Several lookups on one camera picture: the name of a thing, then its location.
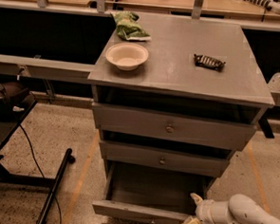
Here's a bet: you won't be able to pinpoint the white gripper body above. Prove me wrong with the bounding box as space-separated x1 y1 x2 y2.
196 199 231 224

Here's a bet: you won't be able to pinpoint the grey bottom drawer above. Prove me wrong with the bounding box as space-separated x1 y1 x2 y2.
92 161 215 224

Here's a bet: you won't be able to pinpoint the grey drawer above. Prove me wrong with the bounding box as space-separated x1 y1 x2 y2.
92 103 256 151
99 140 229 177
92 161 215 224

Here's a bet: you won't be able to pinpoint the grey middle drawer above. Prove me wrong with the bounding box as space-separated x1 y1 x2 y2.
99 140 229 177

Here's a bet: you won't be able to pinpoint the grey wooden drawer cabinet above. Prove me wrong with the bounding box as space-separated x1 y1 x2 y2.
81 9 280 192

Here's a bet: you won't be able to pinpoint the grey top drawer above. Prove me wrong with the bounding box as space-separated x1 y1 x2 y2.
92 103 256 151

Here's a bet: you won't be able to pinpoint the dark candy bar wrapper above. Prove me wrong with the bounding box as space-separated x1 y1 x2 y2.
194 54 225 71

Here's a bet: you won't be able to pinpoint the clear hand sanitizer bottle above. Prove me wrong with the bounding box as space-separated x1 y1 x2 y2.
268 72 280 91

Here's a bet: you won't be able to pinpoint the white paper bowl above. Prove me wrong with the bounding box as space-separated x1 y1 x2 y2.
105 43 149 71

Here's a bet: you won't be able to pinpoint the green chip bag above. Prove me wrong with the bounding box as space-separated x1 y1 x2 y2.
113 11 151 42

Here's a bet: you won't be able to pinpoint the white coiled device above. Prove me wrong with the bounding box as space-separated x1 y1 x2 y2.
243 0 280 15

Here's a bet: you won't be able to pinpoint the dark bag on cart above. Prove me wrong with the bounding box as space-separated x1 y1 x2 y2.
0 82 35 121

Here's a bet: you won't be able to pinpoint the black floor cable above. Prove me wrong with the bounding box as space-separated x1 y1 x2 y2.
13 123 68 224

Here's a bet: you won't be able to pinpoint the black cart frame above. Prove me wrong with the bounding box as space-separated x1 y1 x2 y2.
0 103 85 224

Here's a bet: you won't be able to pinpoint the grey metal rail shelf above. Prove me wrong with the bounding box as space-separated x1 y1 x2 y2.
0 55 95 84

